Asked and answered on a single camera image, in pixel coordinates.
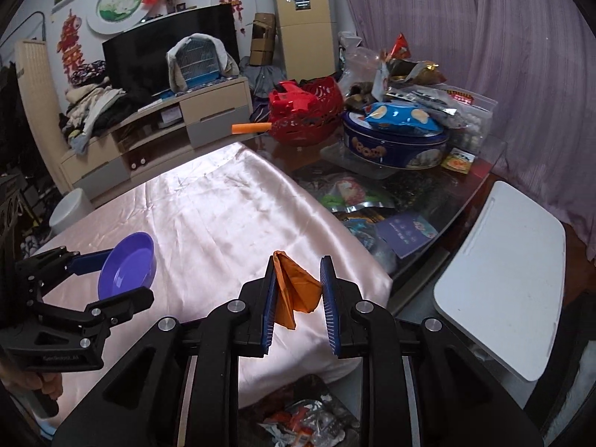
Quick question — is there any purple plastic plate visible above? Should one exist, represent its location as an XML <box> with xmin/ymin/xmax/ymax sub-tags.
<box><xmin>98</xmin><ymin>232</ymin><xmax>156</xmax><ymax>301</ymax></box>

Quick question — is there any orange paper wrapper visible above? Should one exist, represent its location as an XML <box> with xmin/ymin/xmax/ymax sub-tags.
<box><xmin>273</xmin><ymin>251</ymin><xmax>322</xmax><ymax>330</ymax></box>

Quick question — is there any black trash bin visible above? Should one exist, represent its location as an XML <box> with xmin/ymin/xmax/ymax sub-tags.
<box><xmin>238</xmin><ymin>374</ymin><xmax>359</xmax><ymax>446</ymax></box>

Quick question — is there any person's left hand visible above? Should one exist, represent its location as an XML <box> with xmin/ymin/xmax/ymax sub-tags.
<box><xmin>0</xmin><ymin>358</ymin><xmax>64</xmax><ymax>400</ymax></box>

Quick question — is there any white cylinder bin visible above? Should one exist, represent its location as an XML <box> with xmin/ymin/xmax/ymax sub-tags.
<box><xmin>50</xmin><ymin>189</ymin><xmax>95</xmax><ymax>235</ymax></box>

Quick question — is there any white side table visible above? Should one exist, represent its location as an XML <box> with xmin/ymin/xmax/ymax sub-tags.
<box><xmin>433</xmin><ymin>181</ymin><xmax>566</xmax><ymax>383</ymax></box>

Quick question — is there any pink satin tablecloth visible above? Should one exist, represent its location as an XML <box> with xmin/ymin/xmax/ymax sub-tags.
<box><xmin>39</xmin><ymin>143</ymin><xmax>392</xmax><ymax>427</ymax></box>

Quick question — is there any blue booklet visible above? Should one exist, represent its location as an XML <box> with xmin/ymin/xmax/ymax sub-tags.
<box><xmin>375</xmin><ymin>212</ymin><xmax>438</xmax><ymax>259</ymax></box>

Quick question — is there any pile of clothes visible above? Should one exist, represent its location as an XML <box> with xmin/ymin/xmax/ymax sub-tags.
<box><xmin>58</xmin><ymin>60</ymin><xmax>126</xmax><ymax>155</ymax></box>

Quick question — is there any beige TV cabinet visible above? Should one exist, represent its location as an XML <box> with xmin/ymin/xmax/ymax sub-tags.
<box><xmin>61</xmin><ymin>77</ymin><xmax>253</xmax><ymax>207</ymax></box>

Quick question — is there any black television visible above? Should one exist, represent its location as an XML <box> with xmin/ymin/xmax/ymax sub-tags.
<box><xmin>102</xmin><ymin>4</ymin><xmax>240</xmax><ymax>97</ymax></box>

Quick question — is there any blue bird cage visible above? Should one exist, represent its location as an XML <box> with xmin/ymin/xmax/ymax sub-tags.
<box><xmin>166</xmin><ymin>34</ymin><xmax>240</xmax><ymax>94</ymax></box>

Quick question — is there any blue round cookie tin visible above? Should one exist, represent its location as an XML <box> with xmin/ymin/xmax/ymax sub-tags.
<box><xmin>342</xmin><ymin>112</ymin><xmax>450</xmax><ymax>169</ymax></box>

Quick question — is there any round framed picture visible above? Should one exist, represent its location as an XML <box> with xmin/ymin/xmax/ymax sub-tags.
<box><xmin>87</xmin><ymin>0</ymin><xmax>150</xmax><ymax>35</ymax></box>

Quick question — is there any red perforated basket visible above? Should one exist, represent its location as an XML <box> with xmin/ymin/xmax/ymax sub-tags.
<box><xmin>269</xmin><ymin>76</ymin><xmax>343</xmax><ymax>148</ymax></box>

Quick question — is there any clear bag of snacks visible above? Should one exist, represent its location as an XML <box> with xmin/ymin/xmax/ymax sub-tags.
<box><xmin>396</xmin><ymin>85</ymin><xmax>498</xmax><ymax>155</ymax></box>

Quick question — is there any cardboard box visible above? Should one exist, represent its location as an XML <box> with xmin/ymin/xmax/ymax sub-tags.
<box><xmin>248</xmin><ymin>13</ymin><xmax>277</xmax><ymax>67</ymax></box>

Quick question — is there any purple curtain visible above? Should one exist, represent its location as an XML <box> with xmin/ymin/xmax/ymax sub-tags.
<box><xmin>348</xmin><ymin>0</ymin><xmax>595</xmax><ymax>248</ymax></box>

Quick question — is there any orange handle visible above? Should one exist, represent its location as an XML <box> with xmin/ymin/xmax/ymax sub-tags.
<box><xmin>231</xmin><ymin>122</ymin><xmax>273</xmax><ymax>135</ymax></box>

